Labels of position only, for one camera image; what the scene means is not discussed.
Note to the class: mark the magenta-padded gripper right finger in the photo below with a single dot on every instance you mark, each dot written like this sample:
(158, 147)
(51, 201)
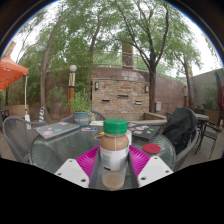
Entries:
(155, 170)

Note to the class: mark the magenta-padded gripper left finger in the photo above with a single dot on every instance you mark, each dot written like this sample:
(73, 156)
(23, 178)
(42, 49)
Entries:
(71, 171)

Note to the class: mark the green-capped brown drink bottle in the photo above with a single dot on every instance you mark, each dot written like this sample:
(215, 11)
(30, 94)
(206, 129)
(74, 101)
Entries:
(114, 153)

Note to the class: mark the flat round red coaster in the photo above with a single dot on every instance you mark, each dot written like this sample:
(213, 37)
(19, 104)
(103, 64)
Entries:
(151, 148)

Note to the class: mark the black laptop with stickers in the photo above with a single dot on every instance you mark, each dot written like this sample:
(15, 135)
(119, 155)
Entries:
(145, 131)

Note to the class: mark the grey laptop with stickers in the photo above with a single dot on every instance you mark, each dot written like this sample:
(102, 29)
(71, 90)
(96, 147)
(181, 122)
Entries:
(56, 130)

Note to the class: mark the small colourful card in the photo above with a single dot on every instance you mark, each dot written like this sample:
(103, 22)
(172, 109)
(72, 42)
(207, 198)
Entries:
(89, 129)

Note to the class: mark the black jacket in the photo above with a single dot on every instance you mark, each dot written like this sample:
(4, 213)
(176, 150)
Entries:
(180, 128)

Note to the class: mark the yellow card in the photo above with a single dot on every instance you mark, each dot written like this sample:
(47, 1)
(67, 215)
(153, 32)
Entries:
(102, 133)

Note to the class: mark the white paper sheets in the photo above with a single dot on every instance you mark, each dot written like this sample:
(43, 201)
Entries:
(96, 123)

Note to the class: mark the green plant in blue pot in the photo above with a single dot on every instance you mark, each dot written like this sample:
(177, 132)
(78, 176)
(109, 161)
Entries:
(80, 106)

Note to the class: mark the black metal chair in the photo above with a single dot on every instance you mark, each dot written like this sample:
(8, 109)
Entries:
(213, 131)

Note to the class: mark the round grey patio table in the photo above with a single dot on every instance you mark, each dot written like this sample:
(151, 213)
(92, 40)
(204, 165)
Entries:
(203, 117)

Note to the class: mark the dark-trunked tree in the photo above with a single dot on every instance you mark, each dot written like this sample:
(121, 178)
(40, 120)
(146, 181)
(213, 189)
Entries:
(152, 90)

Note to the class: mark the dark patio chair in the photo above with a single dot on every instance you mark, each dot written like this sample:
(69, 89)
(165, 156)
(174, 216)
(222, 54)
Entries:
(4, 115)

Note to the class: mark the slender leaning tree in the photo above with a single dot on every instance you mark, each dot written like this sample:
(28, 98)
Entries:
(43, 86)

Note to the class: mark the orange patio umbrella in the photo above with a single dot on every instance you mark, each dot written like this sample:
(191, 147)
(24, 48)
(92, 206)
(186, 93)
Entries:
(10, 71)

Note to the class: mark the blue yellow striped post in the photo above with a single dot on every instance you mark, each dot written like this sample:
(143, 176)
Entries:
(41, 115)

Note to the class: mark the globe-topped lamp post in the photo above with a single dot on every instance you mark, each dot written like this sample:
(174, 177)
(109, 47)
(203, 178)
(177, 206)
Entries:
(71, 90)

